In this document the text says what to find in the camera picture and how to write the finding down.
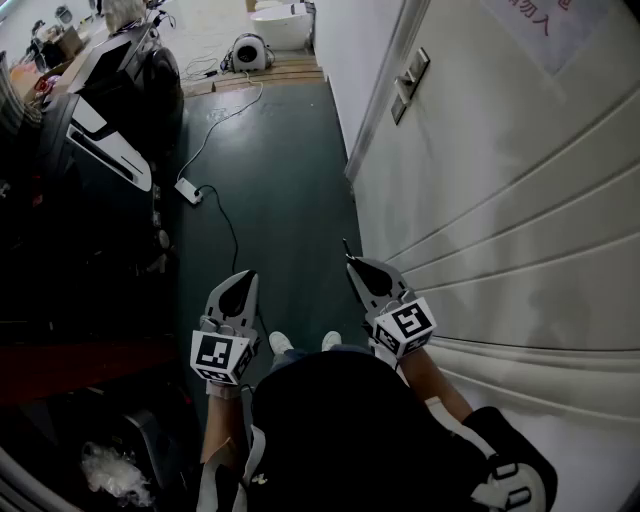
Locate long white power cable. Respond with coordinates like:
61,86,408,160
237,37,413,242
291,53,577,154
175,69,265,184

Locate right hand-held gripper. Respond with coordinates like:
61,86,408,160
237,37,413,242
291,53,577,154
347,256,438,371

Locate person's black top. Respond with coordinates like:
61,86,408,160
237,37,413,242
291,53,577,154
219,349,559,512

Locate tangled thin black cables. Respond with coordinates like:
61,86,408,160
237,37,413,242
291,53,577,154
179,47,236,84

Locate dark red bench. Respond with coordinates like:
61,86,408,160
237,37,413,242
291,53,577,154
0,342,179,405

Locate white power strip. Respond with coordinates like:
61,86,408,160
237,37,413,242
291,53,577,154
173,176,205,206

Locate brown cardboard box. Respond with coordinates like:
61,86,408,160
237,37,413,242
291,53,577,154
8,24,87,104

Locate person's left forearm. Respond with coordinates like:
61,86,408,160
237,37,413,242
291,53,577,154
201,382,252,469

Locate person's right forearm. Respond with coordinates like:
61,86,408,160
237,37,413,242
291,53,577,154
397,344,475,424

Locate white round fan heater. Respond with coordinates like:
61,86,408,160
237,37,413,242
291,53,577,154
230,32,276,73

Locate long black power cable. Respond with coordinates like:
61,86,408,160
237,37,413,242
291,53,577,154
198,184,277,357

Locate white door frame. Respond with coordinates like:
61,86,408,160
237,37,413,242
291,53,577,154
343,0,434,182

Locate white printed label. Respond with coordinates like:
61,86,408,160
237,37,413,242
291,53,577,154
479,0,604,77

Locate black and white massage chair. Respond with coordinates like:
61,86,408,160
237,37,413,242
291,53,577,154
0,22,185,346

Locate white harness with black buckles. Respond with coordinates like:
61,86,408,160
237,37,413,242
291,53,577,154
196,397,536,512

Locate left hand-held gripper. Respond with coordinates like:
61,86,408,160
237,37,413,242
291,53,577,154
189,272,262,387

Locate white door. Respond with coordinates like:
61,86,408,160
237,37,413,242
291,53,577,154
349,0,640,419

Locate wooden floor planks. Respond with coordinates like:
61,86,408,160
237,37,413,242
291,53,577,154
181,53,326,97

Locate black plastic container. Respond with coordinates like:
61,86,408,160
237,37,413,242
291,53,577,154
47,382,204,512

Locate crumpled clear plastic bag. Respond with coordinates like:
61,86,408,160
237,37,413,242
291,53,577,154
79,441,155,507

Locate silver door handle lock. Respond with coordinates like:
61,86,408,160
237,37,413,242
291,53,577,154
390,47,431,126

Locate person's left white shoe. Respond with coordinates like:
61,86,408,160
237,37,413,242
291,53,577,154
268,330,295,355

